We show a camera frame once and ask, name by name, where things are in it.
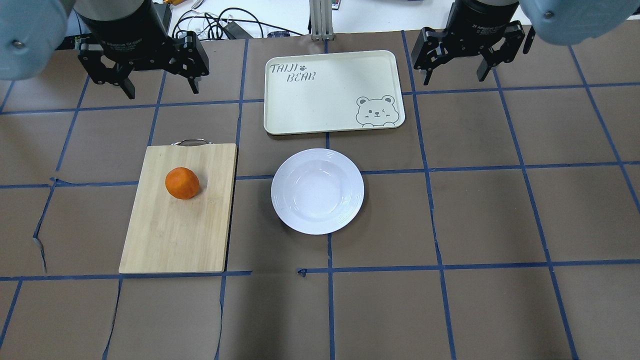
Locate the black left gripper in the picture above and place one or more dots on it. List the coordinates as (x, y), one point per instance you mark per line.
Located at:
(131, 31)

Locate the cream bear tray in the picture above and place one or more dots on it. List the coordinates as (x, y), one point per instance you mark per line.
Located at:
(339, 92)

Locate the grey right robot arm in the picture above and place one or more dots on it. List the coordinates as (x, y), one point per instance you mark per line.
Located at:
(562, 22)

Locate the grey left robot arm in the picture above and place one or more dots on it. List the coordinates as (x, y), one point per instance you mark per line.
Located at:
(30, 32)

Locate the white round plate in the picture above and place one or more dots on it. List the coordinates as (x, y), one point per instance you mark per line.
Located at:
(317, 191)

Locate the aluminium frame post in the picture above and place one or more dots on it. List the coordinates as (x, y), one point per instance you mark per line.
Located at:
(321, 20)

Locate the bamboo cutting board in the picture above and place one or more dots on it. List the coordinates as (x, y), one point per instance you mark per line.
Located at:
(167, 235)

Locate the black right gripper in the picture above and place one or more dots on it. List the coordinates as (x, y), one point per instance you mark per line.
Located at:
(478, 22)

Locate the orange fruit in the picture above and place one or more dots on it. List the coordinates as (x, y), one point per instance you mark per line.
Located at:
(182, 183)

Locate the black power adapter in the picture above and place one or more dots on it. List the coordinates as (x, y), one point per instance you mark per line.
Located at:
(233, 31)

